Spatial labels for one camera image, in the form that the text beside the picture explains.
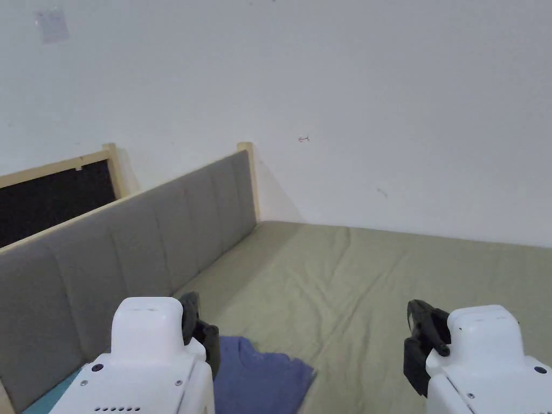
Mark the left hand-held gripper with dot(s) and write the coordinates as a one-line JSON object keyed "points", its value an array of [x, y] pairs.
{"points": [[146, 366]]}

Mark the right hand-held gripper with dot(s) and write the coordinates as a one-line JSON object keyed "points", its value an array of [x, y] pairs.
{"points": [[483, 362]]}

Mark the blue garment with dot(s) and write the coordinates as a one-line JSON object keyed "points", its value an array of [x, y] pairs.
{"points": [[258, 379]]}

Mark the bed with pale green sheet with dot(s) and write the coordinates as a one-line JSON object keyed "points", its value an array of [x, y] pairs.
{"points": [[366, 293]]}

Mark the grey padded headboard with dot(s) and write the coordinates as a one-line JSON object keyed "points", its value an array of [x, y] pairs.
{"points": [[129, 258]]}

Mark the teal cloth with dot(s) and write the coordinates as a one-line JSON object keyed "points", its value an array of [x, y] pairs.
{"points": [[51, 396]]}

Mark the wooden frame with black panel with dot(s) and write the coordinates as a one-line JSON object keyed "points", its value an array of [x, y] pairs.
{"points": [[51, 194]]}

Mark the paper sheet on wall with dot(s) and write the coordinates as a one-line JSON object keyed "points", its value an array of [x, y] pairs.
{"points": [[52, 25]]}

